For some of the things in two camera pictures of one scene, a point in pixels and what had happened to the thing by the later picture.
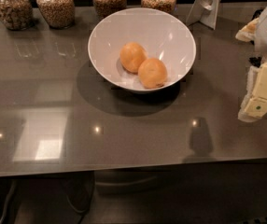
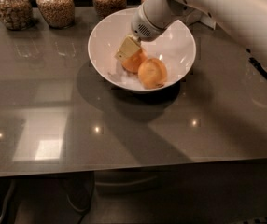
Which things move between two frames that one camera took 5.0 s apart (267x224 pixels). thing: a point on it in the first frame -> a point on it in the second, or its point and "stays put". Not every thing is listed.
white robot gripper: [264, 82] -> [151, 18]
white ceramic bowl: [162, 36] stays put
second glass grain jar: [56, 4] stays put
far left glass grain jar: [13, 7] stays put
